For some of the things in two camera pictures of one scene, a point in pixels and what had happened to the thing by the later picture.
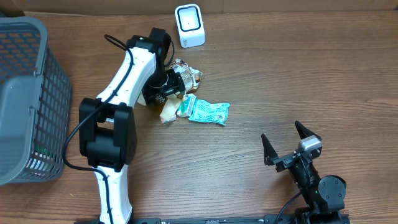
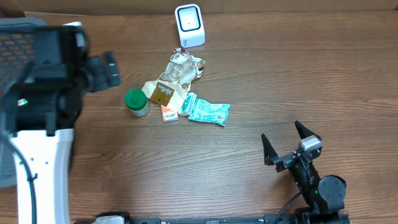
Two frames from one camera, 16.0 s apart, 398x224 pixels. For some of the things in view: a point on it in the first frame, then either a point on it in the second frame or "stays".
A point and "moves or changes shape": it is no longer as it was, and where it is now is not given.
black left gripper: [176, 84] to [97, 68]
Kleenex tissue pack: [186, 107] stays
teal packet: [204, 111] stays
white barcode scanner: [189, 25] stays
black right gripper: [272, 157] stays
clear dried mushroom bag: [191, 77] moves or changes shape
